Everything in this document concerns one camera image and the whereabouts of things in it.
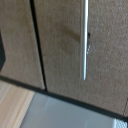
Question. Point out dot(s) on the dark-framed brown drawer cabinet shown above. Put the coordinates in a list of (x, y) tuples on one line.
[(66, 97)]

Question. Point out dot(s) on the brown drawer kept shut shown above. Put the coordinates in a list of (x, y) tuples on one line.
[(16, 40)]

